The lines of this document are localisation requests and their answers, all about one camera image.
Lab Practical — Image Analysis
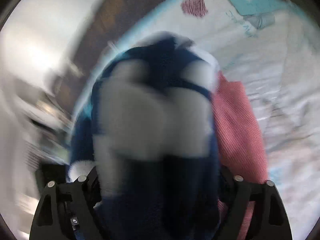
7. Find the dark deer print blanket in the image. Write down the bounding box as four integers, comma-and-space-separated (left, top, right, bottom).
57, 0, 164, 108

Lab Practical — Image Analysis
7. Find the navy star fleece garment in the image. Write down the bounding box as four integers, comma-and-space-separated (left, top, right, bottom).
68, 33, 220, 239

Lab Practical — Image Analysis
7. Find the pink folded garment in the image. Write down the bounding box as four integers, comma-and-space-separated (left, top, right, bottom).
212, 74, 268, 239

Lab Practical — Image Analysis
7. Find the white seashell print quilt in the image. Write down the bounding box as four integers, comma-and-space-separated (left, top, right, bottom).
74, 0, 319, 239

